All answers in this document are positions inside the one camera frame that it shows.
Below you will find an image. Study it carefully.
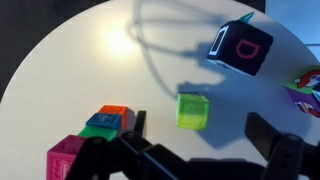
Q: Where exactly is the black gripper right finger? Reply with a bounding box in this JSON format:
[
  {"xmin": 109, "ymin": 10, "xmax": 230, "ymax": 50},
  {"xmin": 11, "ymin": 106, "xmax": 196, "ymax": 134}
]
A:
[{"xmin": 244, "ymin": 112, "xmax": 320, "ymax": 180}]

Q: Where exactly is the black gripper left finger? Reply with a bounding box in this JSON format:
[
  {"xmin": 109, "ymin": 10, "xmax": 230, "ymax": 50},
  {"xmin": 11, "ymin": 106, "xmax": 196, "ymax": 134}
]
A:
[{"xmin": 65, "ymin": 110, "xmax": 214, "ymax": 180}]

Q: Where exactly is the yellow plastic cube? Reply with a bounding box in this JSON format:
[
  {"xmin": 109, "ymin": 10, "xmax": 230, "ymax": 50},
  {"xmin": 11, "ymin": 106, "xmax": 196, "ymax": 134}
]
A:
[{"xmin": 175, "ymin": 92, "xmax": 211, "ymax": 132}]

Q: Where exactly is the green plastic cube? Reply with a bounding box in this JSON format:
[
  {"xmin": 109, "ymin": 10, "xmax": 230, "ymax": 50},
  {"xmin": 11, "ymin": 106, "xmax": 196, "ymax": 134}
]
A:
[{"xmin": 77, "ymin": 125, "xmax": 118, "ymax": 142}]

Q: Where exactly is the blue plastic cube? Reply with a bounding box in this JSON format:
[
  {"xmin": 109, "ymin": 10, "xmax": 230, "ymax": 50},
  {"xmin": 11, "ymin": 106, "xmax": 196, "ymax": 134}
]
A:
[{"xmin": 85, "ymin": 112, "xmax": 122, "ymax": 131}]

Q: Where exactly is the orange plastic cube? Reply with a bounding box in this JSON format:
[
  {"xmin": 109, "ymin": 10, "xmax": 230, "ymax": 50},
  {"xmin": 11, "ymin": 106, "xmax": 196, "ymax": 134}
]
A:
[{"xmin": 98, "ymin": 104, "xmax": 136, "ymax": 131}]

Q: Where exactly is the colourful checkered soft cube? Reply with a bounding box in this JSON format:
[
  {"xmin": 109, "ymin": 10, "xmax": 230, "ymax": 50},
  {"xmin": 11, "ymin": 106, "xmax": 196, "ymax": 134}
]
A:
[{"xmin": 284, "ymin": 65, "xmax": 320, "ymax": 119}]

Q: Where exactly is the magenta plastic cube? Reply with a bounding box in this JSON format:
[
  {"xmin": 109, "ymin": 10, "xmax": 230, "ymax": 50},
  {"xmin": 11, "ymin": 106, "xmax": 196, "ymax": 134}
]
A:
[{"xmin": 45, "ymin": 133, "xmax": 89, "ymax": 180}]

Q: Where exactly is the black soft cube letter D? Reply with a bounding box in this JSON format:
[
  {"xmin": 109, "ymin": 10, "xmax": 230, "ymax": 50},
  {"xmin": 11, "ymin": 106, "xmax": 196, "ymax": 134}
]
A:
[{"xmin": 206, "ymin": 11, "xmax": 275, "ymax": 77}]

